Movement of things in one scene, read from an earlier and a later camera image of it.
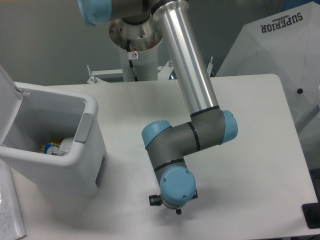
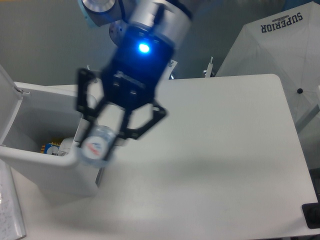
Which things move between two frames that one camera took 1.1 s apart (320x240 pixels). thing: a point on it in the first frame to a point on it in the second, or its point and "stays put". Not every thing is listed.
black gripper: [155, 200] to [140, 60]
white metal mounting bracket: [164, 72] stays put
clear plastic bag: [65, 146] stays put
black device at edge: [311, 213] stays put
